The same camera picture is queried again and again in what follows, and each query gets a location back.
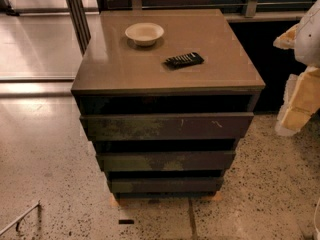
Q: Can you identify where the white bowl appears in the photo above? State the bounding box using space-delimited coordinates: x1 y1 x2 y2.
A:
125 23 164 47

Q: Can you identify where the black remote control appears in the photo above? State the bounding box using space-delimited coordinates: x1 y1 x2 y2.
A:
164 52 204 69

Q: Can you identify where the metal window frame post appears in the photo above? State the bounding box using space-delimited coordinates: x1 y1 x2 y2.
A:
66 0 91 54

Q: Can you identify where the drawer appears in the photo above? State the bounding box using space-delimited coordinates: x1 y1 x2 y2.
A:
96 151 235 172
108 177 223 193
80 112 253 141

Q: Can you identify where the metal rod on floor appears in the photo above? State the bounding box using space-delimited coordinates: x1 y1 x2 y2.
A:
0 200 40 236

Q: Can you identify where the brown drawer cabinet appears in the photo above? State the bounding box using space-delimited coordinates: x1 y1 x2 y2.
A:
71 10 265 184

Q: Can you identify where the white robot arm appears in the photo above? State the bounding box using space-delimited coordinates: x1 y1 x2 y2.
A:
273 0 320 136

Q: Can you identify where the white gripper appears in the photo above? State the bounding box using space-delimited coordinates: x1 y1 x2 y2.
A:
273 24 320 137

